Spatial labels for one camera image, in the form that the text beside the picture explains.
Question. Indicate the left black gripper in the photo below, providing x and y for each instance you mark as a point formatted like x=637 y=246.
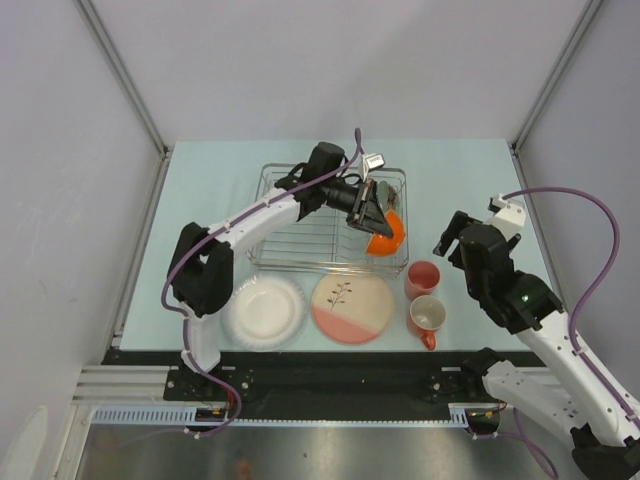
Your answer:
x=367 y=215

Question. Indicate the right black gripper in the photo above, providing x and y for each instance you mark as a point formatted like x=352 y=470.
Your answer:
x=459 y=219

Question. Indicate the white bowl orange outside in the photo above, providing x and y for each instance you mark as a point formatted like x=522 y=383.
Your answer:
x=381 y=246

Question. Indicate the green ceramic bowl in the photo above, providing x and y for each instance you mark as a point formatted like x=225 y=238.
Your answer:
x=389 y=197

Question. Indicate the metal wire dish rack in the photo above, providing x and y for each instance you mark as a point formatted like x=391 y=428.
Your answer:
x=323 y=242

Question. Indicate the white scalloped plate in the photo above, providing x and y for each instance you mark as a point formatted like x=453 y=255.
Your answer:
x=265 y=313

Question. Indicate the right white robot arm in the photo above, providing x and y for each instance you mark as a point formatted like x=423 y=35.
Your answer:
x=594 y=417

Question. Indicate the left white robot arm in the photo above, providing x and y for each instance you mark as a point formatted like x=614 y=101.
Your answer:
x=201 y=272

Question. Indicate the coral pink cup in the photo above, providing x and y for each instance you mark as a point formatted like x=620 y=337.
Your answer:
x=422 y=278

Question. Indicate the orange mug white inside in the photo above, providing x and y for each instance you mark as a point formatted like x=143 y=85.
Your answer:
x=426 y=315

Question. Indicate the pink beige leaf plate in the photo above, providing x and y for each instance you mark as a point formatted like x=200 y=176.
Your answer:
x=352 y=310

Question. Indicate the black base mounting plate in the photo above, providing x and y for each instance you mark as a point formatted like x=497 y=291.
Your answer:
x=351 y=386

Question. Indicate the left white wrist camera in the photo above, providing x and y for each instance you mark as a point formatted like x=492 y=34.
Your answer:
x=370 y=162

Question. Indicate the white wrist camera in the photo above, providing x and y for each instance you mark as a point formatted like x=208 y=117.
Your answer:
x=508 y=216
x=370 y=162

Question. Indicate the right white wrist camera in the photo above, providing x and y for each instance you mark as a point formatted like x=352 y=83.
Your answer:
x=508 y=216

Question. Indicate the right aluminium frame post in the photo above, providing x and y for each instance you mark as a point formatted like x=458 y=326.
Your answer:
x=560 y=67

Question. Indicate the aluminium frame post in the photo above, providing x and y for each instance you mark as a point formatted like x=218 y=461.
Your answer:
x=115 y=62
x=560 y=67

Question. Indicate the white slotted cable duct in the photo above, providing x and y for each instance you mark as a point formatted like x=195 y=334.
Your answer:
x=190 y=416

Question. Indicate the left aluminium frame post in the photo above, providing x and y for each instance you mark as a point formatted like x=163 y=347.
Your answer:
x=115 y=62

